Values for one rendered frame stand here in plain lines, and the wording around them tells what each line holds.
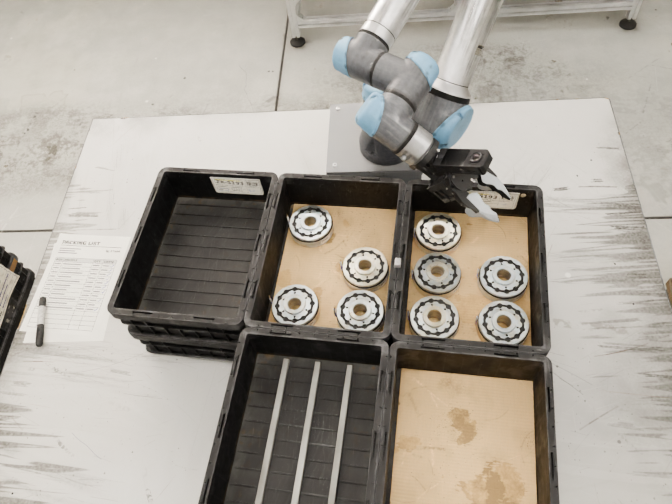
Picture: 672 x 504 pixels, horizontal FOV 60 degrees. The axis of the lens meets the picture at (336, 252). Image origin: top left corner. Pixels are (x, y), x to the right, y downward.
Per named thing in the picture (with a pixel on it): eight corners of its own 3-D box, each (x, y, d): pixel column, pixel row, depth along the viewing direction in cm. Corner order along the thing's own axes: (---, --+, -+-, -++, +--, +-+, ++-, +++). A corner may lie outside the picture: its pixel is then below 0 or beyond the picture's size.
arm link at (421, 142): (423, 118, 115) (405, 150, 113) (441, 132, 116) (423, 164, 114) (406, 131, 122) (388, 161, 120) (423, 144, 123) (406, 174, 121)
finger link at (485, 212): (486, 225, 125) (458, 193, 124) (503, 219, 120) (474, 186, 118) (478, 234, 124) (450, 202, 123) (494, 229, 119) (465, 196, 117)
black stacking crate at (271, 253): (288, 203, 148) (280, 174, 138) (405, 210, 143) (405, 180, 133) (255, 348, 127) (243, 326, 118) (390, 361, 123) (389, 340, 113)
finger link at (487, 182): (499, 192, 128) (464, 175, 125) (516, 185, 122) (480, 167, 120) (496, 204, 127) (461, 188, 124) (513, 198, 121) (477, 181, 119)
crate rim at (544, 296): (406, 185, 135) (406, 178, 133) (540, 192, 130) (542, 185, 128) (390, 344, 114) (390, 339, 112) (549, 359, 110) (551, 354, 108)
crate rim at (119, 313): (163, 172, 144) (160, 166, 142) (281, 178, 140) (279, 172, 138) (108, 318, 124) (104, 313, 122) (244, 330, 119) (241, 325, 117)
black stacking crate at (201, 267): (177, 196, 152) (161, 168, 143) (286, 203, 148) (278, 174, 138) (127, 335, 132) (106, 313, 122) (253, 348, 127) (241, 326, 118)
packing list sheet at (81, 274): (53, 234, 164) (53, 233, 163) (132, 232, 161) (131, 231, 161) (15, 342, 146) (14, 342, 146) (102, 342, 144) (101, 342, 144)
